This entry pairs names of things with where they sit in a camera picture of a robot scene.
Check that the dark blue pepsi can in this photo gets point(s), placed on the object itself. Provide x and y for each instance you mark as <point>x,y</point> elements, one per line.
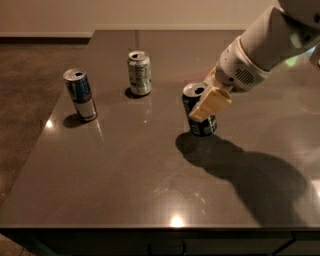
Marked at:
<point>199,123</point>

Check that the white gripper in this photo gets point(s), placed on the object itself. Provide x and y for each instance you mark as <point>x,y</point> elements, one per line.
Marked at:
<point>237,68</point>

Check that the blue silver red bull can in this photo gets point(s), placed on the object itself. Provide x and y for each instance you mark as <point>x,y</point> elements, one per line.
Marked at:
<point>79,89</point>

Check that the white green soda can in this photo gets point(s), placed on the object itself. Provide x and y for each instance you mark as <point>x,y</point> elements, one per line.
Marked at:
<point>139,68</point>

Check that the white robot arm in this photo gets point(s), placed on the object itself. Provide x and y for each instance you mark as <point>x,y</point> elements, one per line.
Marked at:
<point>280,33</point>

